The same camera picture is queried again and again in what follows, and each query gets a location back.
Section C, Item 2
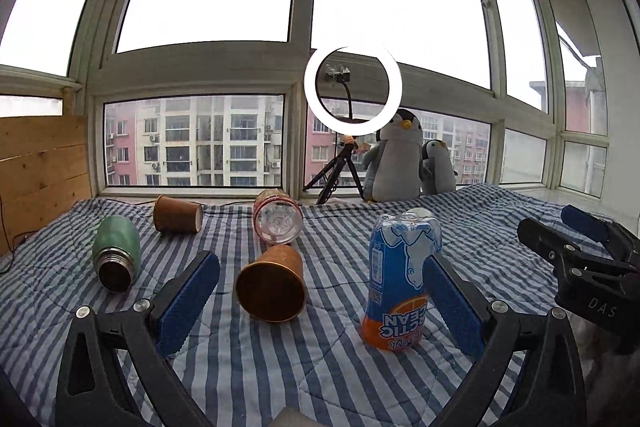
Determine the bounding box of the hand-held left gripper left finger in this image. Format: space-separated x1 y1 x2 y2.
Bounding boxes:
55 249 221 427

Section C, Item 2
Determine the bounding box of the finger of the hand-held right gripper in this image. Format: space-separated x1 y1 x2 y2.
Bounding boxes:
560 204 640 264
516 217 637 289

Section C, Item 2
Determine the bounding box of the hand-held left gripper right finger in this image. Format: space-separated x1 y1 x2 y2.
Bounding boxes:
424 253 587 427

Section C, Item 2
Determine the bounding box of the brown paper cup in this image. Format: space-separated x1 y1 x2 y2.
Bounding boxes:
235 244 307 324
152 195 204 234

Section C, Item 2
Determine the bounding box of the blue orange drink bottle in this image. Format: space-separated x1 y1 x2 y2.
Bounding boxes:
361 208 443 353

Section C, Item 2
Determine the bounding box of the green thermos bottle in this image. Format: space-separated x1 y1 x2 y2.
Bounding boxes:
91 215 142 293

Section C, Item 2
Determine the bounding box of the clear red-label plastic bottle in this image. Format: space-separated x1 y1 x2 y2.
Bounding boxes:
252 188 304 245

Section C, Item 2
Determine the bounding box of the blue striped blanket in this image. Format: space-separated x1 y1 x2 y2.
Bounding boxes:
0 184 640 427

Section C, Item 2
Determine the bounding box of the small grey penguin plush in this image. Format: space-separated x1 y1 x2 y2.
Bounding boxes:
420 139 459 196

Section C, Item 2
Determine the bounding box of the large grey penguin plush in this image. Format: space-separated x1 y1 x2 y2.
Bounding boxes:
361 108 426 204

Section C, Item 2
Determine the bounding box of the black tripod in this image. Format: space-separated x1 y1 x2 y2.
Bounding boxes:
302 134 366 206

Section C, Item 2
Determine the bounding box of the wooden board panel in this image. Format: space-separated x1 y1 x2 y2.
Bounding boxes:
0 114 94 258

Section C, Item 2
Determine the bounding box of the black phone holder gooseneck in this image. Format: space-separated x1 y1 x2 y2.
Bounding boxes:
322 63 359 122

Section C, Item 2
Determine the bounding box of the black cable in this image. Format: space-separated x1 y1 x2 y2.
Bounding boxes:
0 197 32 258

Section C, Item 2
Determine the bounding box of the white ring light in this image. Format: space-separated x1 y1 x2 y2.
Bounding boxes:
304 44 402 134

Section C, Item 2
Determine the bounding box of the white window frame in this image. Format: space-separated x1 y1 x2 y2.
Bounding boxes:
0 0 640 208

